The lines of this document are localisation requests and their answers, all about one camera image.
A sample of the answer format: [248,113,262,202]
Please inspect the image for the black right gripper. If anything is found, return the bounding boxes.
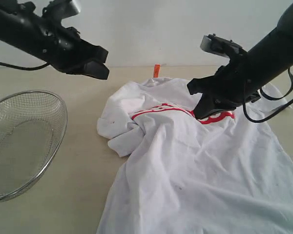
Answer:
[187,52,261,119]

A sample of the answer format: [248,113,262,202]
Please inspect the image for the white t-shirt red logo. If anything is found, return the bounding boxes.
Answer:
[97,78,293,234]

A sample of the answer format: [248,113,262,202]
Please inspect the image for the silver wire mesh basket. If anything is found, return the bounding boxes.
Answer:
[0,90,68,202]

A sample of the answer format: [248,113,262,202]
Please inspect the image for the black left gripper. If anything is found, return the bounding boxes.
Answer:
[36,24,109,80]

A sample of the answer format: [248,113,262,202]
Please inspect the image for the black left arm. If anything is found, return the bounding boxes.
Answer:
[0,0,109,80]

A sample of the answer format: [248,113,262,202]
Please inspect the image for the orange tag on table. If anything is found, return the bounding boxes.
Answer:
[153,64,161,78]

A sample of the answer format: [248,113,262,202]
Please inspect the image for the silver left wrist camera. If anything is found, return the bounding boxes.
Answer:
[42,0,81,20]

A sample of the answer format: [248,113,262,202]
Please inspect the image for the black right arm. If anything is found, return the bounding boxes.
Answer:
[187,3,293,119]

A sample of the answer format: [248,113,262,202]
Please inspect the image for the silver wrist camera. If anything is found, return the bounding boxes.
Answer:
[42,0,81,20]
[200,34,246,59]

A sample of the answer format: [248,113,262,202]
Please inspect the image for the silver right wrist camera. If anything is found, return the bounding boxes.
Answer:
[200,34,246,59]

